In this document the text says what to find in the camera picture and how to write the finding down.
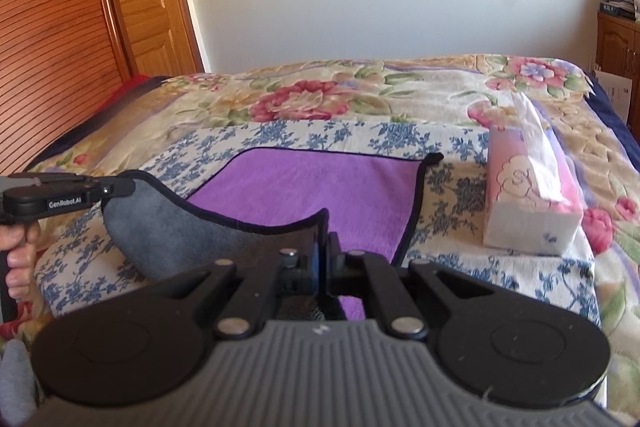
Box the slatted wooden headboard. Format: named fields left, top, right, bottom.
left=0, top=0, right=132, bottom=176

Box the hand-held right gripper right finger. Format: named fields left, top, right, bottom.
left=325, top=231, right=501, bottom=341

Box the wooden cabinet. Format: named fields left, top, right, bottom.
left=595, top=9, right=640, bottom=128

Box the white cardboard box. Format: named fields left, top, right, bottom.
left=593, top=68, right=634, bottom=124

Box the white blue floral cloth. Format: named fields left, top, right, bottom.
left=32, top=119, right=602, bottom=329

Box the dark blue bed sheet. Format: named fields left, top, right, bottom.
left=584, top=71, right=640, bottom=148

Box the pink floral tissue pack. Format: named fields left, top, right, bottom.
left=482, top=91, right=585, bottom=257

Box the purple and grey towel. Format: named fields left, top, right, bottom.
left=102, top=147, right=446, bottom=323

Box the grey cloth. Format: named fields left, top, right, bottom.
left=0, top=339, right=42, bottom=425

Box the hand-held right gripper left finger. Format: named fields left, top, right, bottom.
left=150, top=241, right=325, bottom=340

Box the person's left hand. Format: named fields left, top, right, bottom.
left=0, top=222, right=42, bottom=304

